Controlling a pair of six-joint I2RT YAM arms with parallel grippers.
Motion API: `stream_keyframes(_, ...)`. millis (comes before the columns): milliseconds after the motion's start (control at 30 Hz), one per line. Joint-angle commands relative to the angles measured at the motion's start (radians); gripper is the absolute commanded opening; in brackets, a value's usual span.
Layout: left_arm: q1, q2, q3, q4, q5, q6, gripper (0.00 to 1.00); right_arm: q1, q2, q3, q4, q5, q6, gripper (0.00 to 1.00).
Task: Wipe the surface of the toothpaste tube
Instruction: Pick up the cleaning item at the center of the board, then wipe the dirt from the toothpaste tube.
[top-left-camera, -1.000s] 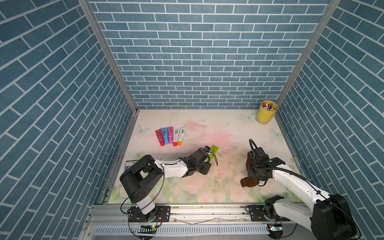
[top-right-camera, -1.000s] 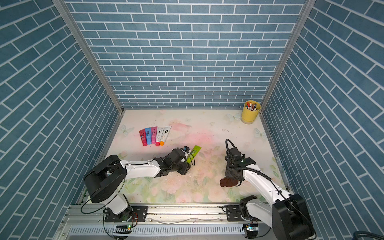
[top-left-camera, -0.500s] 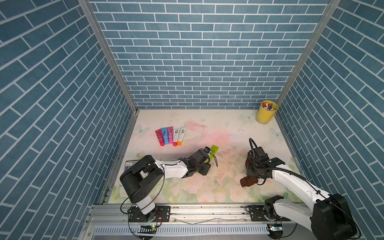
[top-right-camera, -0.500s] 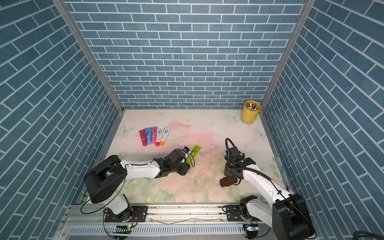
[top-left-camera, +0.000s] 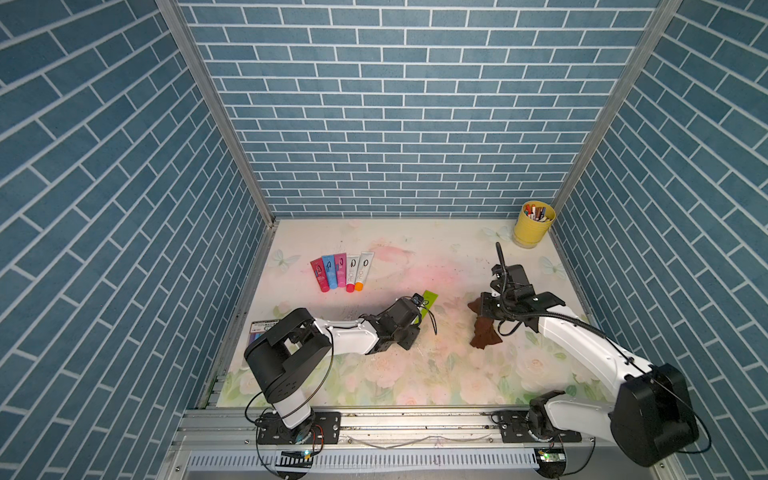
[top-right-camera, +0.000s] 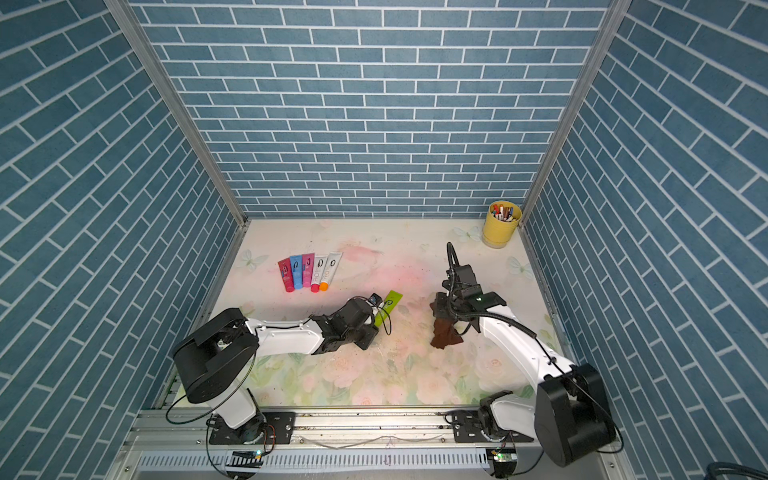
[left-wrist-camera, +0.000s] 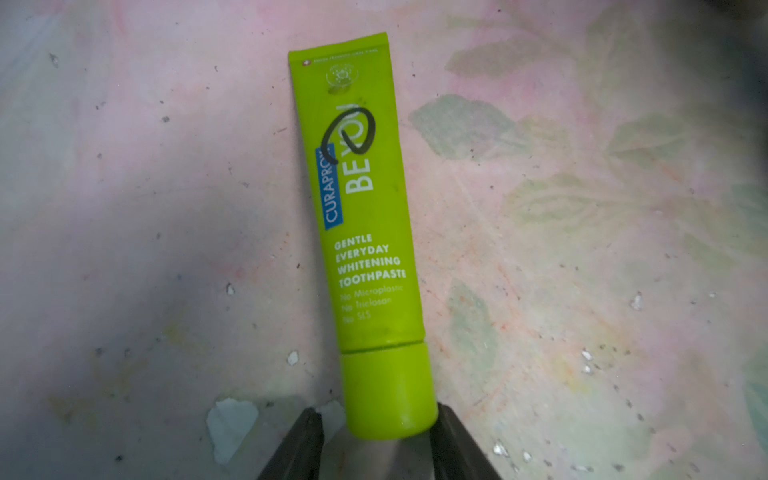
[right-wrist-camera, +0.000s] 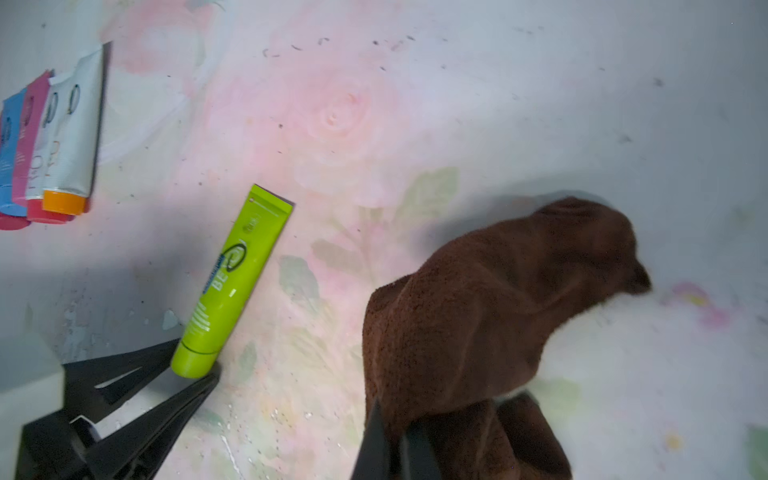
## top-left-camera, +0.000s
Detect green toothpaste tube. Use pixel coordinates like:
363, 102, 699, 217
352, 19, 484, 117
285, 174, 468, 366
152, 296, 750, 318
420, 290, 438, 317

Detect brown cloth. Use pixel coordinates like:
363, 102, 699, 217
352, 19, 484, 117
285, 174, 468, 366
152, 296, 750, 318
467, 297, 502, 350

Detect white orange-cap toothpaste tube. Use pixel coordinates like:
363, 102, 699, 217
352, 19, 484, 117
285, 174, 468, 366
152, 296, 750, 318
354, 251, 374, 291

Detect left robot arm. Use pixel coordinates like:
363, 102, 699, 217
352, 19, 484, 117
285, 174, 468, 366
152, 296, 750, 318
244, 294, 426, 430

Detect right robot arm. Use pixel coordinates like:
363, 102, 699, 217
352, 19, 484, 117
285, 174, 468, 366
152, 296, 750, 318
478, 263, 708, 467

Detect white pink-cap toothpaste tube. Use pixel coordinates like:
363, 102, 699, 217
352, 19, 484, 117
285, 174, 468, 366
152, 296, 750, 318
346, 255, 360, 293

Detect magenta toothpaste tube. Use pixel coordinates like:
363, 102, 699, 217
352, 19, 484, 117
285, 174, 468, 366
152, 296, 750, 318
334, 253, 347, 289

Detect blue toothpaste tube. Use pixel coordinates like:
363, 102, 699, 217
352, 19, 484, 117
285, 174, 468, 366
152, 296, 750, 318
322, 255, 338, 289

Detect red toothpaste tube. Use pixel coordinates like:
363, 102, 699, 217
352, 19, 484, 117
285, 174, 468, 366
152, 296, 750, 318
310, 258, 330, 293

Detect yellow cup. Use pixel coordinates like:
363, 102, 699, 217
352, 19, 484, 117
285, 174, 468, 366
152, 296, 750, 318
512, 200, 556, 249

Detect pens in cup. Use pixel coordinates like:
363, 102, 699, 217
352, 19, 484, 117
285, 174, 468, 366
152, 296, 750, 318
523, 204, 548, 222

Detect colourful card on table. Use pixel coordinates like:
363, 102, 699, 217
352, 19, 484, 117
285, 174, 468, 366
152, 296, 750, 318
247, 320, 278, 345

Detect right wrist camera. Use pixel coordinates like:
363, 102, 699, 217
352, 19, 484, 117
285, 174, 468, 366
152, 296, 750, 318
490, 242, 509, 294

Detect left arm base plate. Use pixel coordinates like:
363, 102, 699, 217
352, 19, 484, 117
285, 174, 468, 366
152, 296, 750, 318
257, 410, 342, 445

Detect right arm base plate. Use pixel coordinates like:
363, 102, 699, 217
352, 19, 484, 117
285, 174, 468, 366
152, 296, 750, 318
490, 409, 582, 443

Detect aluminium front rail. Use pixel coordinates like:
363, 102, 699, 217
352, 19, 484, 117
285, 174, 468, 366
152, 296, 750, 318
173, 407, 667, 451

